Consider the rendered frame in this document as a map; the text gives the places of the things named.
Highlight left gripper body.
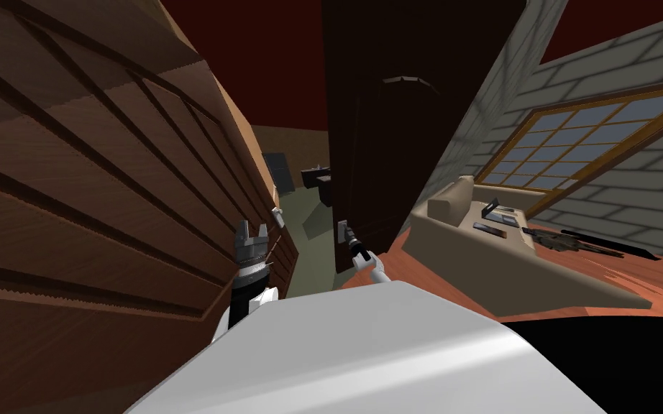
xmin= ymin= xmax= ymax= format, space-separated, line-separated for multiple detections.
xmin=234 ymin=234 xmax=270 ymax=269

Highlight dark cabinet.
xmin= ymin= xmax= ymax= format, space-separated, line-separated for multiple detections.
xmin=299 ymin=163 xmax=333 ymax=208

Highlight dark brown door leaf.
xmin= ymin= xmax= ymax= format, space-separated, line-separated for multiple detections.
xmin=321 ymin=0 xmax=529 ymax=275

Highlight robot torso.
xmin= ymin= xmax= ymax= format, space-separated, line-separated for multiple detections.
xmin=124 ymin=280 xmax=608 ymax=414

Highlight beige sofa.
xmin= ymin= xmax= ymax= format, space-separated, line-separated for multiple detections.
xmin=402 ymin=175 xmax=654 ymax=318

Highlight brown panelled door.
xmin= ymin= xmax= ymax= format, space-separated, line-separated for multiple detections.
xmin=0 ymin=0 xmax=301 ymax=414

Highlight wooden framed window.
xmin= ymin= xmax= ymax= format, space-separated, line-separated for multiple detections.
xmin=472 ymin=83 xmax=663 ymax=220

